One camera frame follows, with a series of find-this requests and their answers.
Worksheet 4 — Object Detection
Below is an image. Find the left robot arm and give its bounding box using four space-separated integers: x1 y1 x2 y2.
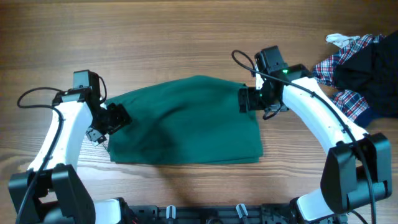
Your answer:
8 87 135 223

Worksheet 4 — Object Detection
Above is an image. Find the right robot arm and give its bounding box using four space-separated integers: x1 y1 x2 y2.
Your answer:
238 64 392 223

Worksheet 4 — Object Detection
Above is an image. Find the green cloth garment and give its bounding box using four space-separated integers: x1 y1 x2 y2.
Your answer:
107 75 263 165

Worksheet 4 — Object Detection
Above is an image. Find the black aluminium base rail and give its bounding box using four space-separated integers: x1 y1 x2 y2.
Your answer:
130 203 306 224

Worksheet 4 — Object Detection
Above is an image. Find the dark navy garment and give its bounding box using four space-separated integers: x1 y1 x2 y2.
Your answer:
338 32 397 118

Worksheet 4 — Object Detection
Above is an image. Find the plaid red blue garment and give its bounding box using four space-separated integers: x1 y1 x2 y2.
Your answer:
312 34 386 127

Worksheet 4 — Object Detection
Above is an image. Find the white cloth piece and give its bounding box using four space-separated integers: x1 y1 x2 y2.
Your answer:
325 33 361 49

